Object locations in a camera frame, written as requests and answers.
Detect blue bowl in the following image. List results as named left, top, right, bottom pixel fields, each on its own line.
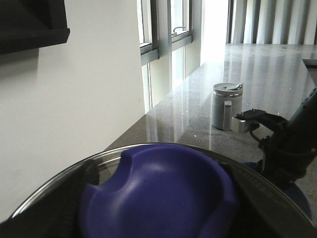
left=234, top=162, right=313, bottom=223

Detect grey lidded jug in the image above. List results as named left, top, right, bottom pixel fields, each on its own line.
left=211, top=83, right=243, bottom=131

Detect grey framed window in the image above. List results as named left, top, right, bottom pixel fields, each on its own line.
left=136, top=0, right=204, bottom=112

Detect grey vertical blinds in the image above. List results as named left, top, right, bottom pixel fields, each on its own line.
left=226, top=0, right=317, bottom=45

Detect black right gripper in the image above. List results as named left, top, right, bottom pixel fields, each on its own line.
left=220, top=108, right=317, bottom=238

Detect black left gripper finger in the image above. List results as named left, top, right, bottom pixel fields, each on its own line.
left=0, top=162, right=99, bottom=238

